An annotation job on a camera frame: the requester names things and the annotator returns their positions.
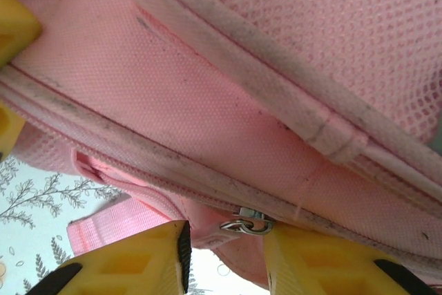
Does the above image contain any floral tablecloth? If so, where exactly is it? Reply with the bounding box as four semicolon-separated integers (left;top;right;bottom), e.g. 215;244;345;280
0;155;273;295

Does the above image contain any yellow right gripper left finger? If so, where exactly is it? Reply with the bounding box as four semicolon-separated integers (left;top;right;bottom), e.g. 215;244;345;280
32;220;193;295

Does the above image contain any pink backpack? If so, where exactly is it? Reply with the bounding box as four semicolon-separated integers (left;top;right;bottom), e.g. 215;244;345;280
0;0;442;289

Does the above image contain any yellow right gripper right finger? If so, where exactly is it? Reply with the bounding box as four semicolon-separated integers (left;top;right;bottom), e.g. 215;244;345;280
264;227;439;295

